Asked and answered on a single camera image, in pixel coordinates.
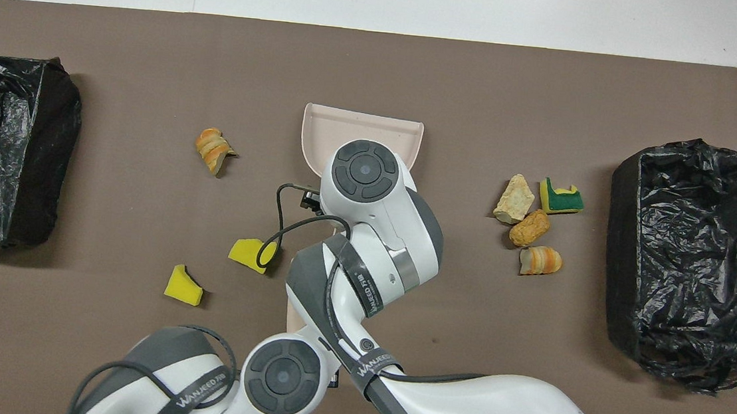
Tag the orange striped bread piece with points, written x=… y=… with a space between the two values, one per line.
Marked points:
x=540 y=261
x=212 y=148

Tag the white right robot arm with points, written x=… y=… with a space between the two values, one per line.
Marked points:
x=379 y=234

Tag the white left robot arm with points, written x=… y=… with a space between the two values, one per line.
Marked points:
x=280 y=376

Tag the yellow sponge piece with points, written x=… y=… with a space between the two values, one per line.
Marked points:
x=248 y=253
x=182 y=287

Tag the green and yellow sponge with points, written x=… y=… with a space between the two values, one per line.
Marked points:
x=562 y=200

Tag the beige plastic dustpan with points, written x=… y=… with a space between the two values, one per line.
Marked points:
x=362 y=126

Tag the brown paper table mat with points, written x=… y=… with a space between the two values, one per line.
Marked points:
x=154 y=68

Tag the pale bread chunk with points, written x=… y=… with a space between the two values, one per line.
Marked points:
x=514 y=200

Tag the golden brown bread roll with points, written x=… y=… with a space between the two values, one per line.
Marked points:
x=529 y=229

